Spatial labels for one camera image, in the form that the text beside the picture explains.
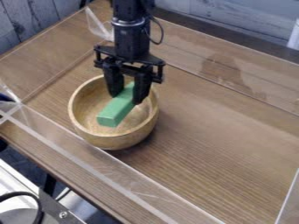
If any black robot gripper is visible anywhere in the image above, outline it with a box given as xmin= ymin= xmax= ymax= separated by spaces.
xmin=95 ymin=17 xmax=166 ymax=105

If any green rectangular block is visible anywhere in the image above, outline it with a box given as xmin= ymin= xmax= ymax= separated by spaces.
xmin=98 ymin=82 xmax=135 ymax=128

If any brown wooden bowl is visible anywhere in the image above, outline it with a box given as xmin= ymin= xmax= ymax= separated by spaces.
xmin=69 ymin=75 xmax=159 ymax=151

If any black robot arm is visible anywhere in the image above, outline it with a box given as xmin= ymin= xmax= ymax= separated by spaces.
xmin=95 ymin=0 xmax=166 ymax=105

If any blue object at left edge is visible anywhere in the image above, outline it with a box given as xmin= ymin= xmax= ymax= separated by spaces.
xmin=0 ymin=93 xmax=15 ymax=102

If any black table leg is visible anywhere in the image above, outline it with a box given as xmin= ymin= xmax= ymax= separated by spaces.
xmin=43 ymin=174 xmax=58 ymax=196

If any clear acrylic corner bracket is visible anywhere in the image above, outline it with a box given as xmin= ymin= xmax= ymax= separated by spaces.
xmin=86 ymin=7 xmax=115 ymax=42

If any clear acrylic front wall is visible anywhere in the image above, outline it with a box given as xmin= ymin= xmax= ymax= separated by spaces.
xmin=0 ymin=85 xmax=225 ymax=224

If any black metal bracket with screw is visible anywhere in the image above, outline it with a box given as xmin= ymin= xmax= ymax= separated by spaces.
xmin=39 ymin=191 xmax=87 ymax=224

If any black cable loop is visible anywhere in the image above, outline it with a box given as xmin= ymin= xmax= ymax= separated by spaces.
xmin=0 ymin=191 xmax=45 ymax=224

